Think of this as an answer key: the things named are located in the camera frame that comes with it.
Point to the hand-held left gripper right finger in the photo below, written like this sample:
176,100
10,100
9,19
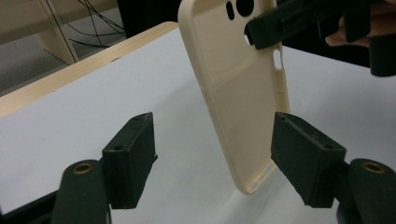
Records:
311,168

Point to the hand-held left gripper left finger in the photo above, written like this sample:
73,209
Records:
130,161

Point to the beige phone case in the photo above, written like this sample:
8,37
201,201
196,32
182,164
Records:
236,93

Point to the light wooden shelf unit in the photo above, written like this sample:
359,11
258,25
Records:
18,21

